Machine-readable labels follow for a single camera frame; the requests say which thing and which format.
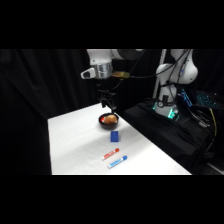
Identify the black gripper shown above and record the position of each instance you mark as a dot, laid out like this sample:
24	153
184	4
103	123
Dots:
105	94

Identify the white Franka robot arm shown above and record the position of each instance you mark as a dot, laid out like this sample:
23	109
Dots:
101	56

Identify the blue cube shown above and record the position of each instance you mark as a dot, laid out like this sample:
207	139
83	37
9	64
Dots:
115	136

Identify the tan bread roll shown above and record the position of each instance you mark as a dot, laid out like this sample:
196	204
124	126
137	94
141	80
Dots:
110	119

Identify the small red object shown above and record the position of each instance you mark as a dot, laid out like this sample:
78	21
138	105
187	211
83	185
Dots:
101	118

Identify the black bowl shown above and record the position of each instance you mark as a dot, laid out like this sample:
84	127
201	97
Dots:
108	126

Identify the tan wrist connector block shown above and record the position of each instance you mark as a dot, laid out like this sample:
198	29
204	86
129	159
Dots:
120	75

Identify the red and white marker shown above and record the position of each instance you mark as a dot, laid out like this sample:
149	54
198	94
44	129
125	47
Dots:
110	154

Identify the blue and white marker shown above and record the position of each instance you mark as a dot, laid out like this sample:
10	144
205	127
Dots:
117	161

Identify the black robot stand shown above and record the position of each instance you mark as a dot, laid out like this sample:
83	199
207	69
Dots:
166	133

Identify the green base light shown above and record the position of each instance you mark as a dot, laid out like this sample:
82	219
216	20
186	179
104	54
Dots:
173	115

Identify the black curtain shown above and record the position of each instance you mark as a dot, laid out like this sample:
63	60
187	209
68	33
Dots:
40	86

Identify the blue lit keyboard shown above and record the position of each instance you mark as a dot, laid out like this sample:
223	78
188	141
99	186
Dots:
206	99

